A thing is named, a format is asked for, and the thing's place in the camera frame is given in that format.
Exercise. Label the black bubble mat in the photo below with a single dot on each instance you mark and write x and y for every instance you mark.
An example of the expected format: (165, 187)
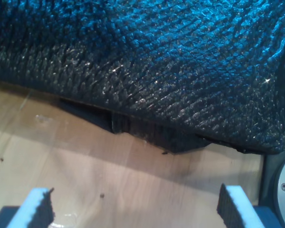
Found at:
(156, 59)

